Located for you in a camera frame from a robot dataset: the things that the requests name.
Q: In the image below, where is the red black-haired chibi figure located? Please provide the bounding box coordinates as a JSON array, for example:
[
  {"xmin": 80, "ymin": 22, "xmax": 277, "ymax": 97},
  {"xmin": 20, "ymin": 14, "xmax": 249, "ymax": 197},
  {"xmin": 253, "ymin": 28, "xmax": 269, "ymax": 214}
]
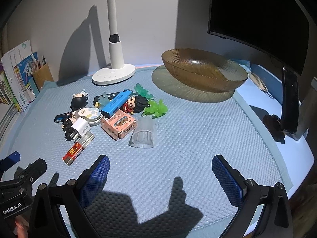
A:
[{"xmin": 122, "ymin": 95, "xmax": 149, "ymax": 114}]

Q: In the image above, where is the black-haired chibi figure head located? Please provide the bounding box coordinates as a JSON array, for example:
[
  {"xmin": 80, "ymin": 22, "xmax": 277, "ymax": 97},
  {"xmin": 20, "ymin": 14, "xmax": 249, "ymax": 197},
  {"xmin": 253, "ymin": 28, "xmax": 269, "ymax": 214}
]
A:
[{"xmin": 70, "ymin": 89, "xmax": 88, "ymax": 111}]

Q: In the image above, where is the black computer monitor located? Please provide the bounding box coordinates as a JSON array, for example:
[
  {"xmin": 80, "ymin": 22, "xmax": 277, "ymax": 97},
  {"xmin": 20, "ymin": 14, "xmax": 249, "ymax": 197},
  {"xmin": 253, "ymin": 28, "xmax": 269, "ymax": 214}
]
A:
[{"xmin": 208, "ymin": 0, "xmax": 309, "ymax": 75}]

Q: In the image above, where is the black lighter with white text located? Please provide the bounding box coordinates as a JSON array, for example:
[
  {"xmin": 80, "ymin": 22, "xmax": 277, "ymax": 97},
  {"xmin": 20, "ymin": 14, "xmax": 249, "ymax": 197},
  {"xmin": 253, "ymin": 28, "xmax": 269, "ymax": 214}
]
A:
[{"xmin": 93, "ymin": 92, "xmax": 119, "ymax": 104}]

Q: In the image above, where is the blue rectangular stick device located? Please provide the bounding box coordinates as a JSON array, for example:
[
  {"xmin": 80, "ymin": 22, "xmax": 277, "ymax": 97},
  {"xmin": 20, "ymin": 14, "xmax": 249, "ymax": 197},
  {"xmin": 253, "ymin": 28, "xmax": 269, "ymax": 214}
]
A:
[{"xmin": 100, "ymin": 89, "xmax": 133, "ymax": 119}]

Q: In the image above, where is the amber ribbed glass bowl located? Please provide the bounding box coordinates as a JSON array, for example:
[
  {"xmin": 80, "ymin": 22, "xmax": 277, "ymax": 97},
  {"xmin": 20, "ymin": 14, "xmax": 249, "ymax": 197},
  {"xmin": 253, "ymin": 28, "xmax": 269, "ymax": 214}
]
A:
[{"xmin": 161, "ymin": 48, "xmax": 248, "ymax": 93}]

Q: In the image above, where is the brown cardboard pencil holder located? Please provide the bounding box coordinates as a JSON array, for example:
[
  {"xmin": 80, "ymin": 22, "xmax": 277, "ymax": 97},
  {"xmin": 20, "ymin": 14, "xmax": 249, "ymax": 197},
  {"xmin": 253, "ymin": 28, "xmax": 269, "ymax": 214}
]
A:
[{"xmin": 32, "ymin": 64, "xmax": 54, "ymax": 90}]

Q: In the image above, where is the pink cardboard box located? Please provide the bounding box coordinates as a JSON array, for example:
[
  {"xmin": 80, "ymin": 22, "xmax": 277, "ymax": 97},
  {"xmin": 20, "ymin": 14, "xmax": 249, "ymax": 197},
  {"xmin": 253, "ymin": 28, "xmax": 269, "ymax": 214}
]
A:
[{"xmin": 101, "ymin": 110, "xmax": 137, "ymax": 140}]

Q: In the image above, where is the small dark chibi figure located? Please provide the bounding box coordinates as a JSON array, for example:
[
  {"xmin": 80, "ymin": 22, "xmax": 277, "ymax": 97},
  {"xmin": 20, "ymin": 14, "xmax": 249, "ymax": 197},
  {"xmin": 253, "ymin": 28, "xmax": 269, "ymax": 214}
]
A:
[{"xmin": 62, "ymin": 118, "xmax": 74, "ymax": 141}]

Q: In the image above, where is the person's left hand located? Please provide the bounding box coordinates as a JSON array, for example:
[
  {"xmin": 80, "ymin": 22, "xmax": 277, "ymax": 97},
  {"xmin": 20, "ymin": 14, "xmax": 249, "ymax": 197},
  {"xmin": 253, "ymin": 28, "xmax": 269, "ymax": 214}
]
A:
[{"xmin": 15, "ymin": 216, "xmax": 29, "ymax": 238}]

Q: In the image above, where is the clear plastic cup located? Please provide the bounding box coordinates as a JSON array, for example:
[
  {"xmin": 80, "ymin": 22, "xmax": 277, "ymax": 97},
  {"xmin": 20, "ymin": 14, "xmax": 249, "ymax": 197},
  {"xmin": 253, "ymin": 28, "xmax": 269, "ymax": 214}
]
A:
[{"xmin": 128, "ymin": 117, "xmax": 158, "ymax": 149}]

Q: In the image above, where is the black phone on stand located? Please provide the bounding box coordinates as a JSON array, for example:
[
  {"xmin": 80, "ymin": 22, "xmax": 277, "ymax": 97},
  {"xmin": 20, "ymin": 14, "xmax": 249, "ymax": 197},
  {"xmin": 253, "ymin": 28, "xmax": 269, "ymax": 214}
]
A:
[{"xmin": 281, "ymin": 67, "xmax": 299, "ymax": 133}]

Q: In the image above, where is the clear correction tape dispenser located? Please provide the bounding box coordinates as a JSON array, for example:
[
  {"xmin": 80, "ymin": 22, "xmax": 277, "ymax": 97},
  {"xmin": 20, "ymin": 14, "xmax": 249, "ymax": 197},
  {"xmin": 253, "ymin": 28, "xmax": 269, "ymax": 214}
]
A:
[{"xmin": 74, "ymin": 107, "xmax": 103, "ymax": 126}]

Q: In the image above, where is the red packaged battery pack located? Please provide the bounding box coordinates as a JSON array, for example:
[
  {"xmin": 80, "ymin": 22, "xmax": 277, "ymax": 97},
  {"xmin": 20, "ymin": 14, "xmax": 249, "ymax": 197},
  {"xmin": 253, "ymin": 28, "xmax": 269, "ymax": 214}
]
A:
[{"xmin": 62, "ymin": 132, "xmax": 94, "ymax": 166}]

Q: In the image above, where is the grey blue dragon figure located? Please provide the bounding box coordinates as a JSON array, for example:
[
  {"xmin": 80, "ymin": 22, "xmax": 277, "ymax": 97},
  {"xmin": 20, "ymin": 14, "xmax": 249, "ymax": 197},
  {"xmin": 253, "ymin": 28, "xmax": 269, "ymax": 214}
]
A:
[{"xmin": 94, "ymin": 92, "xmax": 110, "ymax": 109}]

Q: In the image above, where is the stack of colourful books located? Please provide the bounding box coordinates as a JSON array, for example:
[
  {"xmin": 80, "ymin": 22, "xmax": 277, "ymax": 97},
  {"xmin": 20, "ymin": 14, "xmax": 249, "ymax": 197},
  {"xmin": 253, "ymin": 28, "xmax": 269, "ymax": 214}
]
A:
[{"xmin": 1, "ymin": 40, "xmax": 39, "ymax": 111}]

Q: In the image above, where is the white desk lamp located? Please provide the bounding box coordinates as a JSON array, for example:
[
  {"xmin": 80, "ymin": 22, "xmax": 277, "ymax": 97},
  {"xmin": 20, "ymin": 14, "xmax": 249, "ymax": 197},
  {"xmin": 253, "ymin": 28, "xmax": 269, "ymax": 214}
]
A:
[{"xmin": 69, "ymin": 0, "xmax": 137, "ymax": 86}]

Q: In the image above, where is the beige face mask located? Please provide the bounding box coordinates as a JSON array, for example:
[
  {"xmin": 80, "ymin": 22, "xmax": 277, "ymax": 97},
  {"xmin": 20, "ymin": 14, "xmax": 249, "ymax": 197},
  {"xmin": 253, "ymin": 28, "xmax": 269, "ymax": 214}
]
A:
[{"xmin": 248, "ymin": 72, "xmax": 274, "ymax": 99}]

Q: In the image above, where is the teal green plastic figure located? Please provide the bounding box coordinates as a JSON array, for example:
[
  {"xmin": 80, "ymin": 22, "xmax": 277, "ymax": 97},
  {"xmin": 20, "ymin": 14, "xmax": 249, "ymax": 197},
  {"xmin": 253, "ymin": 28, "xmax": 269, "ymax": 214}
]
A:
[{"xmin": 134, "ymin": 83, "xmax": 155, "ymax": 100}]

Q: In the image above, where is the bright green plastic figure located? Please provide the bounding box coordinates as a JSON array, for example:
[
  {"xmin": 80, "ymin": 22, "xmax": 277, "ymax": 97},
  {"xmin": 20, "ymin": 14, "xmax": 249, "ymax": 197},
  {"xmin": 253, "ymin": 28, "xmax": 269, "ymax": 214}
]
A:
[{"xmin": 141, "ymin": 99, "xmax": 168, "ymax": 119}]

